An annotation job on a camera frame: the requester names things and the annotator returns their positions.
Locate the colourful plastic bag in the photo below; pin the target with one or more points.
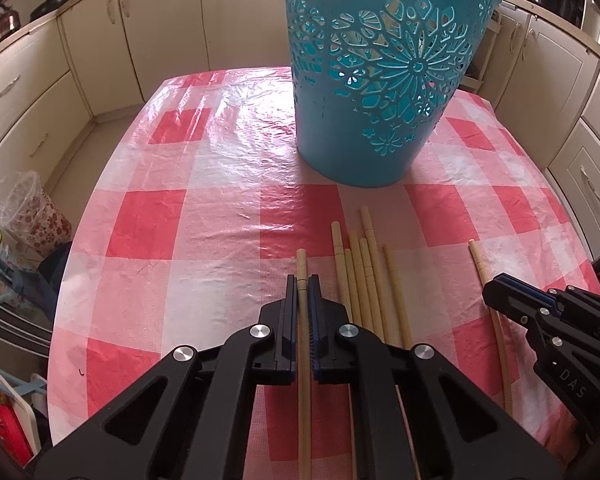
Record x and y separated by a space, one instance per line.
2 265

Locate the floral bin with plastic bag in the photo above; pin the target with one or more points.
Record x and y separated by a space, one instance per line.
40 225

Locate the pale bamboo chopstick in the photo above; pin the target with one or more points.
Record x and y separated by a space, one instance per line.
302 265
500 350

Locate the dark metal frame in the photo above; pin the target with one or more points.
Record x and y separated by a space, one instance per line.
10 320

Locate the white board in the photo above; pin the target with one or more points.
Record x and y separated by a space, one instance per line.
27 420

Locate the blue plastic rack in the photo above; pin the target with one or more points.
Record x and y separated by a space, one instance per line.
35 387

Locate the metal kettle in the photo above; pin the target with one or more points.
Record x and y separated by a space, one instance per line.
2 25

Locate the cream kitchen cabinet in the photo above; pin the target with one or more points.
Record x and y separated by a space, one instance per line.
105 35
555 85

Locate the blue perforated plastic basket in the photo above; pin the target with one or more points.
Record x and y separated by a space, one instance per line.
330 135

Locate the row of bamboo chopsticks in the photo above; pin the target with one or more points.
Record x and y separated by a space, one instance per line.
366 260

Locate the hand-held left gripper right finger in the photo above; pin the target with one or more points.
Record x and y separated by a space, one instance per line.
314 322

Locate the wooden stool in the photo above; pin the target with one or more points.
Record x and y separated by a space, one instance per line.
487 55

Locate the red white checkered tablecloth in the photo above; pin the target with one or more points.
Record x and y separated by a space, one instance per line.
180 210

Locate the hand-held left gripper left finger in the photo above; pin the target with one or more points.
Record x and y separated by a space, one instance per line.
292 322

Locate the red plastic item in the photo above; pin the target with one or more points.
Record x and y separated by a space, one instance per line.
5 430

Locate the dark cloth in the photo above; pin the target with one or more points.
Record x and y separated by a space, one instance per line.
52 275

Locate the black cooking pot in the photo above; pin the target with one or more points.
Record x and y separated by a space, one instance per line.
50 7

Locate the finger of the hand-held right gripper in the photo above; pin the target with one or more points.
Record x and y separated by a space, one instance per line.
527 292
510 302

